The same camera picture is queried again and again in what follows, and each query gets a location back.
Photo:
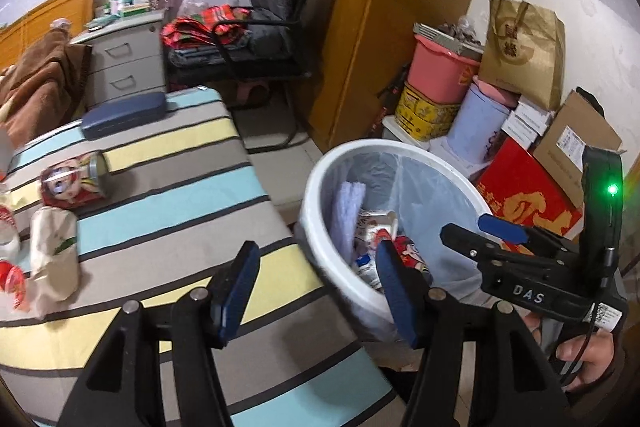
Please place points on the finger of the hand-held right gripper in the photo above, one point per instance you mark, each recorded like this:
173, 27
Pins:
502, 227
470, 243

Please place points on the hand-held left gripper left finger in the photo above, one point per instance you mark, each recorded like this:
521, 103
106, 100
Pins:
237, 292

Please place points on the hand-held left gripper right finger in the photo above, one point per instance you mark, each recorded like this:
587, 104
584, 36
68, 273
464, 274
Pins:
395, 292

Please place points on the clear plastic bin liner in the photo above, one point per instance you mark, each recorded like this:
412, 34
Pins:
435, 197

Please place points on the white foam net sleeve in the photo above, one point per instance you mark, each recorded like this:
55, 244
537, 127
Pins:
350, 217

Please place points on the white round trash bin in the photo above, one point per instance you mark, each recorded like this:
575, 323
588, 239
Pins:
312, 207

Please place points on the person's right hand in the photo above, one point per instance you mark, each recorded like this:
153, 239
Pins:
597, 352

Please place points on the red gift box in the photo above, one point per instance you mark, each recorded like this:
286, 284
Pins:
520, 177

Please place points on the striped tablecloth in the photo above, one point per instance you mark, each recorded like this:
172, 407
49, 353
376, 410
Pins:
175, 217

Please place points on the brown cardboard box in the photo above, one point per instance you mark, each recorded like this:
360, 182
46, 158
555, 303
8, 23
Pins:
565, 142

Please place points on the stack of white boxes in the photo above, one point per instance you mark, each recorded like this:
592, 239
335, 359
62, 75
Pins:
525, 122

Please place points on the lilac cylinder container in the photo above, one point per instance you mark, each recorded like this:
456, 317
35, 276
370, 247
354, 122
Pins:
475, 122

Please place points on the yellow patterned box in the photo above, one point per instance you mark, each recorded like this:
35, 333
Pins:
425, 112

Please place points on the pink plastic bucket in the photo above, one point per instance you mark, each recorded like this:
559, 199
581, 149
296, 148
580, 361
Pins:
440, 72

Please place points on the brown paper bag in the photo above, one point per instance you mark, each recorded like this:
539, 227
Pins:
525, 57

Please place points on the beige paper wrapper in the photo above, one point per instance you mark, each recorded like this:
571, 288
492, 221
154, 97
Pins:
52, 257

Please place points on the pink slipper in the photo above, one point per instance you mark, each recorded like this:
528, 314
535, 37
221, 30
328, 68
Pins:
252, 94

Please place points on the striped gift box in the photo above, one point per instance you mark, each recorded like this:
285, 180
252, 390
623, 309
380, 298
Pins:
430, 33

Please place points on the dark blue glasses case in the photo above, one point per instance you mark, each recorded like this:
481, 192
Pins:
125, 114

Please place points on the large wooden wardrobe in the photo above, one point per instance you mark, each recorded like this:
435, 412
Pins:
400, 32

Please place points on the grey drawer cabinet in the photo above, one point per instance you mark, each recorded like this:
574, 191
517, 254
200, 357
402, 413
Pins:
125, 67

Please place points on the red patterned bag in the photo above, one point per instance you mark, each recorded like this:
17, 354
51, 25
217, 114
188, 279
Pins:
195, 27

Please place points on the black mesh chair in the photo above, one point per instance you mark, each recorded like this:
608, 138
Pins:
310, 7

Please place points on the white plastic bag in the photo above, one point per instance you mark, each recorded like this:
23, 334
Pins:
192, 4

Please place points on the brown patterned blanket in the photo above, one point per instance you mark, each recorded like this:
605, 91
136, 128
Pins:
40, 77

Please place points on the wooden bed headboard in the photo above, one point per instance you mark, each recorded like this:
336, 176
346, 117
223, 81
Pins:
50, 12

